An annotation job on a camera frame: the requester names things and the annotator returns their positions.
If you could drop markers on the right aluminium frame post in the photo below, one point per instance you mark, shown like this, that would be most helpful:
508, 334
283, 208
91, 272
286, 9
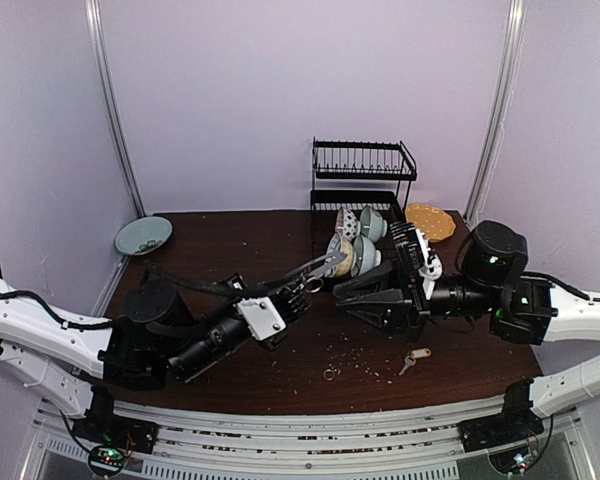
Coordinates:
494, 135

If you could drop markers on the pale green bowl rear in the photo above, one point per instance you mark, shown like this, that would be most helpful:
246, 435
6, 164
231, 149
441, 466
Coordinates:
372, 224

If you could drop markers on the key with yellow tag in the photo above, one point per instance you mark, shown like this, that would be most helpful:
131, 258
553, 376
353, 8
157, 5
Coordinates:
413, 357

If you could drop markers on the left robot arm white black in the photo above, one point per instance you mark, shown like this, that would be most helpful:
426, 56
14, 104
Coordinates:
168, 326

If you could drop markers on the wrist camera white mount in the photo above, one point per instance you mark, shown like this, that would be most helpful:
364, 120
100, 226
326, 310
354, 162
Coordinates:
262, 318
431, 265

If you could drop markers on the black wire dish rack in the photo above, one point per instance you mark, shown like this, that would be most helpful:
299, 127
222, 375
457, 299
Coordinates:
355, 174

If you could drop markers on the left aluminium frame post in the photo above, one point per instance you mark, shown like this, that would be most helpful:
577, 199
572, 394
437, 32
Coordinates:
98, 42

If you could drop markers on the beige blue patterned bowl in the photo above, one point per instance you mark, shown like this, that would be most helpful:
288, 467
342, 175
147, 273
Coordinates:
338, 243

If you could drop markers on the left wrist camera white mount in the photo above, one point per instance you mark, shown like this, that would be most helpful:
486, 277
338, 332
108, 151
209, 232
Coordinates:
262, 318

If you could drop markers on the pale green bowl front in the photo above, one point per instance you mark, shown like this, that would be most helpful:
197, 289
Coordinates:
366, 256

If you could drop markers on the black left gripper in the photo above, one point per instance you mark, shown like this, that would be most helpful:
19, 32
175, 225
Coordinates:
285, 296

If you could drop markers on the pale green bowl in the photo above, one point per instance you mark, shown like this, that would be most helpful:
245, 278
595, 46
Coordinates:
366, 256
372, 224

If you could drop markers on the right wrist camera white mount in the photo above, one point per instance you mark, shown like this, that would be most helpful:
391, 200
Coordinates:
431, 265

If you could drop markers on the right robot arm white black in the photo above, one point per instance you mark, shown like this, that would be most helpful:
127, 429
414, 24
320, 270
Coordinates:
523, 307

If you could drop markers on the small metal keyring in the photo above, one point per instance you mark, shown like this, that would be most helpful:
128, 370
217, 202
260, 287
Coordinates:
329, 374

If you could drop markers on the yellow dotted plate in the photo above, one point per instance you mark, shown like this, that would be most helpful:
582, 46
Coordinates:
433, 222

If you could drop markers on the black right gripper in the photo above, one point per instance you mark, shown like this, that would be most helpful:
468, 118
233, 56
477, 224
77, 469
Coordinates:
408, 278

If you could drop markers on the aluminium frame post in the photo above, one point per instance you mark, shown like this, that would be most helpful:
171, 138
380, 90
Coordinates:
494, 135
98, 42

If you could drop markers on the aluminium front rail base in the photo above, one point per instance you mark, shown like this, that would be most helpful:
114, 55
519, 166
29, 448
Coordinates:
422, 443

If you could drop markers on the light blue floral plate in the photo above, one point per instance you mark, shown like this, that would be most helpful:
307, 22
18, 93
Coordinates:
143, 236

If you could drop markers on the white blue patterned bowl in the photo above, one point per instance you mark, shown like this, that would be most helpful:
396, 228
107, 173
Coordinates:
347, 224

